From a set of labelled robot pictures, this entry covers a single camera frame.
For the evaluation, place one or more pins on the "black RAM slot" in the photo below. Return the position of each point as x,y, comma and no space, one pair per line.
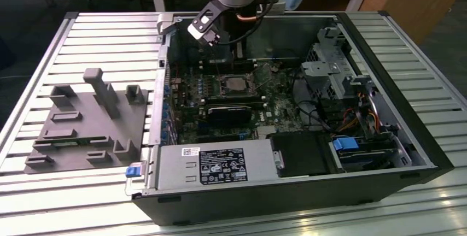
234,103
234,98

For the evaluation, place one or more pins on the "thin metal locking lever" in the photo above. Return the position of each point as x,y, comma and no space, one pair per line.
219,75

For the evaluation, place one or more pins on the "black disk bay cover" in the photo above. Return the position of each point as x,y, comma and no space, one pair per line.
306,154

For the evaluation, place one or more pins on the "perforated metal drive cage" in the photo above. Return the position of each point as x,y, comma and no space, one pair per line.
321,68

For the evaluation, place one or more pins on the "wooden cabinet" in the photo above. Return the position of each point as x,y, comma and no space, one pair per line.
419,1

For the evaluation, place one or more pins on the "hard disk in blue carrier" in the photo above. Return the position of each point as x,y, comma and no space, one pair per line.
346,143

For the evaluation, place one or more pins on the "green motherboard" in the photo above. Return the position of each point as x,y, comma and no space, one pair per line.
281,105

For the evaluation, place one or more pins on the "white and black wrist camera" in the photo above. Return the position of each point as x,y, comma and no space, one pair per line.
201,27

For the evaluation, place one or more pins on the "small silver heatsink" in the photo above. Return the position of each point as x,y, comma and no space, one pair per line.
265,132

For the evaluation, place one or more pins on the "CPU with silver lid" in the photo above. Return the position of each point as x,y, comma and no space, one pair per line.
237,83

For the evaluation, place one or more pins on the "silver power supply unit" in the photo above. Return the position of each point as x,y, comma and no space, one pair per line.
175,165

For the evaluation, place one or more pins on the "black graphics card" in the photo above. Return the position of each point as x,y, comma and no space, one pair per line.
230,115

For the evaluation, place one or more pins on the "CPU socket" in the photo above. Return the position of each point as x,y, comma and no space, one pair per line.
222,87

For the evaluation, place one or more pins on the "black PC case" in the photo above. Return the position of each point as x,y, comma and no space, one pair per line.
255,208

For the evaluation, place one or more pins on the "blue case latch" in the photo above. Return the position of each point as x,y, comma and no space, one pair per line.
133,171

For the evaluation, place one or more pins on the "grey parts rack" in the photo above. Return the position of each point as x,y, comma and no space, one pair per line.
73,137

